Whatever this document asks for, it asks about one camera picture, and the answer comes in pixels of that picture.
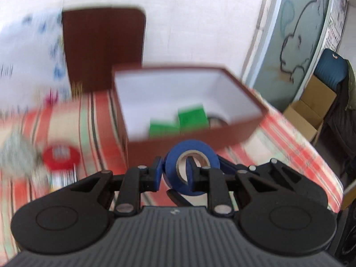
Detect wall poster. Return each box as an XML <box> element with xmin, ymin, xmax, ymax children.
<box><xmin>325</xmin><ymin>0</ymin><xmax>349</xmax><ymax>53</ymax></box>

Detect plaid blanket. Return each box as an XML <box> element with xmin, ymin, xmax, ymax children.
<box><xmin>0</xmin><ymin>92</ymin><xmax>344</xmax><ymax>259</ymax></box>

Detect dark tape roll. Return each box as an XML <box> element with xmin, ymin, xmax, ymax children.
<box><xmin>207</xmin><ymin>113</ymin><xmax>230</xmax><ymax>128</ymax></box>

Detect open cardboard box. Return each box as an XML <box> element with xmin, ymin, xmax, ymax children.
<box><xmin>282</xmin><ymin>75</ymin><xmax>337</xmax><ymax>144</ymax></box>

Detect green packet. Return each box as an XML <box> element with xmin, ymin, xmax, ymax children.
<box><xmin>150</xmin><ymin>118</ymin><xmax>181</xmax><ymax>138</ymax></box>

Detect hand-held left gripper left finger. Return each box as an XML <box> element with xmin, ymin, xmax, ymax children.
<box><xmin>69</xmin><ymin>157</ymin><xmax>163</xmax><ymax>216</ymax></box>

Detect blue tape roll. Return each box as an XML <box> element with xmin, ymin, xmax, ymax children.
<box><xmin>161</xmin><ymin>140</ymin><xmax>221</xmax><ymax>196</ymax></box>

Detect brown box white inside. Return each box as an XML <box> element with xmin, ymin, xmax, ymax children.
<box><xmin>111</xmin><ymin>66</ymin><xmax>270</xmax><ymax>170</ymax></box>

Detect brown wooden headboard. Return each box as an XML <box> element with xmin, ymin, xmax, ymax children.
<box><xmin>62</xmin><ymin>6</ymin><xmax>146</xmax><ymax>93</ymax></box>

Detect green blocks in box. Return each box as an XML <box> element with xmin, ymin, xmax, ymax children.
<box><xmin>178</xmin><ymin>104</ymin><xmax>210</xmax><ymax>130</ymax></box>

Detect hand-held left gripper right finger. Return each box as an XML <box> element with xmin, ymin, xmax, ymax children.
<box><xmin>185</xmin><ymin>158</ymin><xmax>302</xmax><ymax>214</ymax></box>

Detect bag of cotton swabs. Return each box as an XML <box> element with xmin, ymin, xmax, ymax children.
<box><xmin>0</xmin><ymin>132</ymin><xmax>42</xmax><ymax>177</ymax></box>

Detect green door with cat drawing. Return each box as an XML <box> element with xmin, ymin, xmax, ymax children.
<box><xmin>250</xmin><ymin>0</ymin><xmax>334</xmax><ymax>112</ymax></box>

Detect red tape roll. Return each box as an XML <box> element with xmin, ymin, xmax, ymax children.
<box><xmin>43</xmin><ymin>145</ymin><xmax>80</xmax><ymax>171</ymax></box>

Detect blue chair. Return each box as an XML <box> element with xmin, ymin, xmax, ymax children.
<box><xmin>313</xmin><ymin>49</ymin><xmax>349</xmax><ymax>89</ymax></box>

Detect dark jacket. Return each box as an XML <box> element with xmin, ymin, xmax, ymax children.
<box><xmin>324</xmin><ymin>61</ymin><xmax>356</xmax><ymax>178</ymax></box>

